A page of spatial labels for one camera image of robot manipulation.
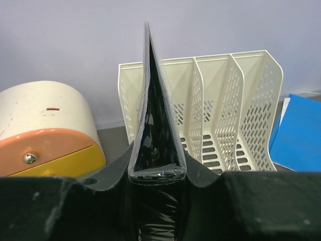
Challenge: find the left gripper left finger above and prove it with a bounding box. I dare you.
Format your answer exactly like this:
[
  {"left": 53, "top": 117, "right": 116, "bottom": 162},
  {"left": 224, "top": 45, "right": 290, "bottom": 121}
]
[{"left": 1, "top": 147, "right": 132, "bottom": 240}]

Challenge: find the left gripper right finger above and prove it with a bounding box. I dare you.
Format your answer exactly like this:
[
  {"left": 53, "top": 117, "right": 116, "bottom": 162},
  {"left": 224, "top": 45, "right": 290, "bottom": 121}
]
[{"left": 183, "top": 154, "right": 320, "bottom": 240}]

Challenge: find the blue plastic folder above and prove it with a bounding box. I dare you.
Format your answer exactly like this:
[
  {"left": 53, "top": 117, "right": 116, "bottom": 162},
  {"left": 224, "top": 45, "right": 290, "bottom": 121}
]
[{"left": 269, "top": 94, "right": 320, "bottom": 172}]

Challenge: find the cream round drawer cabinet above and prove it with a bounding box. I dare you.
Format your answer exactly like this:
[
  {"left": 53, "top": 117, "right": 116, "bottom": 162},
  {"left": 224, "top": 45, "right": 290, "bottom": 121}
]
[{"left": 1, "top": 80, "right": 106, "bottom": 177}]

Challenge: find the cream perforated file organizer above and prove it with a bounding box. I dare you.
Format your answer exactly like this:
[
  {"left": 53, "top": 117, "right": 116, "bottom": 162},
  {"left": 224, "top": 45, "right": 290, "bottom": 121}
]
[{"left": 118, "top": 50, "right": 283, "bottom": 174}]

